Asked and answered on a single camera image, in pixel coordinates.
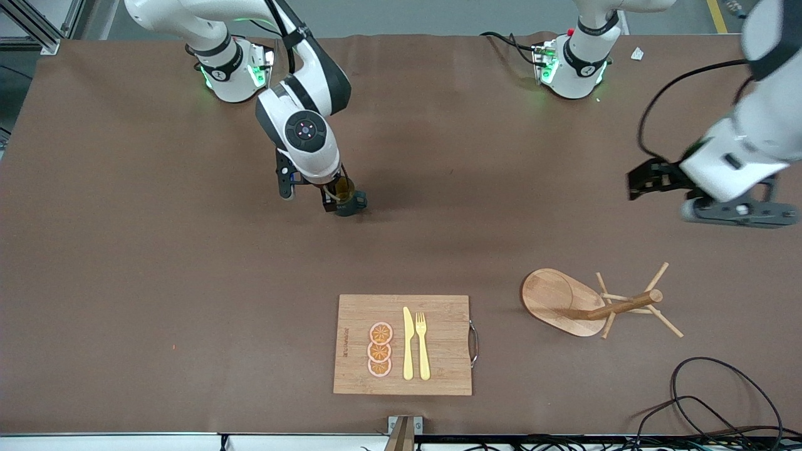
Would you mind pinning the bamboo cutting board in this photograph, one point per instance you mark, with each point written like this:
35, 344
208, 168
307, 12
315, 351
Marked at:
445, 344

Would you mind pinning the wooden cup rack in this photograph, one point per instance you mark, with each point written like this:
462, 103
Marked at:
551, 300

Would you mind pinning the dark teal ribbed cup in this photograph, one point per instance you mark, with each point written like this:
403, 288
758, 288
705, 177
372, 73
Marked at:
351, 202

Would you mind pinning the metal table bracket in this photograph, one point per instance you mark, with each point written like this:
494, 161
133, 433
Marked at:
401, 432

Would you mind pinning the aluminium frame profile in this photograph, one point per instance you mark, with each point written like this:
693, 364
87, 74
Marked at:
37, 34

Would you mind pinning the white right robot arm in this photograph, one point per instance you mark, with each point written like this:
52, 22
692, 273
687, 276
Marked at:
307, 131

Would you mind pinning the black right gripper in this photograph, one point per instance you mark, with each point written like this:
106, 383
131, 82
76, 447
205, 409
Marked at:
348, 203

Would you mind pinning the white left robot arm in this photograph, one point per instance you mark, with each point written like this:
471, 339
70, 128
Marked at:
752, 144

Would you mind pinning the small white paper scrap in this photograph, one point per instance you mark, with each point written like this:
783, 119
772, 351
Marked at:
638, 54

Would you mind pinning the yellow plastic fork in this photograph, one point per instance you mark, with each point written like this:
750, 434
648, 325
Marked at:
423, 351

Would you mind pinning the yellow plastic knife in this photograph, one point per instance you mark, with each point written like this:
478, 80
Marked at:
408, 344

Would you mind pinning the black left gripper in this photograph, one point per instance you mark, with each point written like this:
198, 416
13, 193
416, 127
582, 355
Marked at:
665, 175

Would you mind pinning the orange slice toy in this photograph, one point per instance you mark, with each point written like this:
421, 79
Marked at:
381, 332

